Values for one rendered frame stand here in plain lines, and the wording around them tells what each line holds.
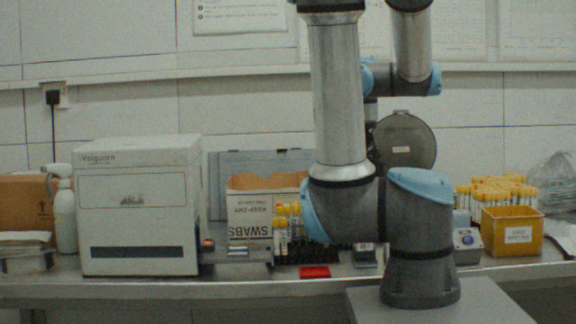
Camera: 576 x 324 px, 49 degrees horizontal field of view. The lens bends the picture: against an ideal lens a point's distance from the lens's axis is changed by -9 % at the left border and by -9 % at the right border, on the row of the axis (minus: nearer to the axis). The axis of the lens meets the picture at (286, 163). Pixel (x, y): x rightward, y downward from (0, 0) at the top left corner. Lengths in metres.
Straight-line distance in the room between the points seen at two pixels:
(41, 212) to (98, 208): 0.43
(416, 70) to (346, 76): 0.27
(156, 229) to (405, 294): 0.61
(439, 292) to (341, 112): 0.35
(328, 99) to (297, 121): 0.99
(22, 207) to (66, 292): 0.46
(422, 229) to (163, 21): 1.24
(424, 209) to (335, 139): 0.19
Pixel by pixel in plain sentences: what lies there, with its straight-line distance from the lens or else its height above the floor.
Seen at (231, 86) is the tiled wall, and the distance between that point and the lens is 2.11.
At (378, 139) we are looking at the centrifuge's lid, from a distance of 2.09.
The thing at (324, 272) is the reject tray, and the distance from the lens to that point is 1.54.
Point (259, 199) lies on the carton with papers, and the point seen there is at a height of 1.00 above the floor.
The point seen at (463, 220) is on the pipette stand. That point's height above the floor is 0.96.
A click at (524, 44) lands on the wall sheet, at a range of 2.26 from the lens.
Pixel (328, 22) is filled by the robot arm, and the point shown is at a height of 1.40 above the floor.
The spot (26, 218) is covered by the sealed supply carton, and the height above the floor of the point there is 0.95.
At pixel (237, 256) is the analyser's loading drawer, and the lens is 1.54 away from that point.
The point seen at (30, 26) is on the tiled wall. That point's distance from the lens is 2.25.
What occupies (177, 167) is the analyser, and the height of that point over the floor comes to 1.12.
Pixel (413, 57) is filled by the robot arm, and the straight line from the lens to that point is 1.31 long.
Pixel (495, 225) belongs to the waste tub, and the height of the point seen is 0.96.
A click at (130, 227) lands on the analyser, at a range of 1.54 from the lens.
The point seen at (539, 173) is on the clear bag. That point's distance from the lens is 2.17.
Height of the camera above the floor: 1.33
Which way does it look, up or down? 8 degrees down
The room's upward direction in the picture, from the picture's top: 2 degrees counter-clockwise
